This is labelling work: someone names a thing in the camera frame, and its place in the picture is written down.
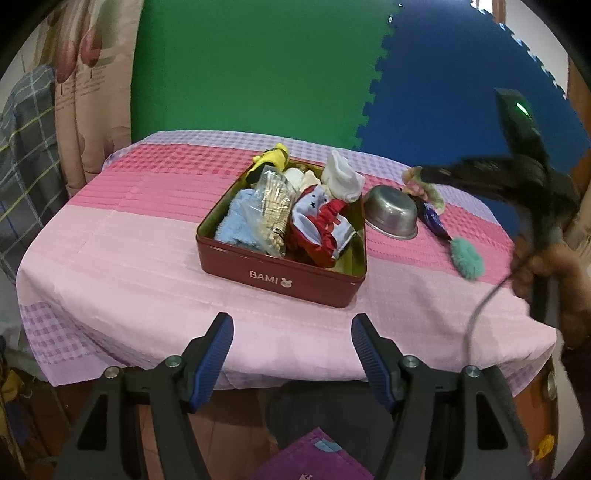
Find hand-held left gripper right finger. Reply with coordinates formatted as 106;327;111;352
351;314;532;480

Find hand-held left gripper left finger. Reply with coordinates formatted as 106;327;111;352
53;312;235;480

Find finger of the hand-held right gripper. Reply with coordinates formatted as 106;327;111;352
416;156;522;195

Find striped green pink towel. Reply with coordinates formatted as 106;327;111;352
401;166;446;215

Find dark red tin box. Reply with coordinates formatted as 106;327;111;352
195;159;369;309

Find light blue fluffy towel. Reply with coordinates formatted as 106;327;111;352
215;188;266;252

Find white socks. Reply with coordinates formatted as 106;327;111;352
321;150;363;203

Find red and white garment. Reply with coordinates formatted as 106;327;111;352
286;185;358;268

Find clear plastic bag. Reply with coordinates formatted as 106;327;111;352
240;168;296;257

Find cream satin scrunchie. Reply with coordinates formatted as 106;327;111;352
281;166;321;195

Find yellow and black soft item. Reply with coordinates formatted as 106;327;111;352
247;144;291;185

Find person's right hand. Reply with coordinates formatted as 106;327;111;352
512;240;591;349

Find purple cloth item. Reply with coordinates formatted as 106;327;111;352
418;198;453;241

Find blue foam mat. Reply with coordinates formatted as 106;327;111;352
353;0;587;217

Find small metal bowl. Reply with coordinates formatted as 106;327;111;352
364;185;419;240

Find magenta quilted cloth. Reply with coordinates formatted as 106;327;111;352
265;427;375;480

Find brown cabinet with knob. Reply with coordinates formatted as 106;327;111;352
512;351;573;480

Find green foam mat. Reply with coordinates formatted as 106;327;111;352
130;0;402;151

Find plaid grey cloth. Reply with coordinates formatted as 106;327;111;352
0;65;70;282

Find floral beige curtain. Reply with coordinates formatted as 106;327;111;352
53;0;146;199

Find grey cable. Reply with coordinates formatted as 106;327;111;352
464;272;518;370

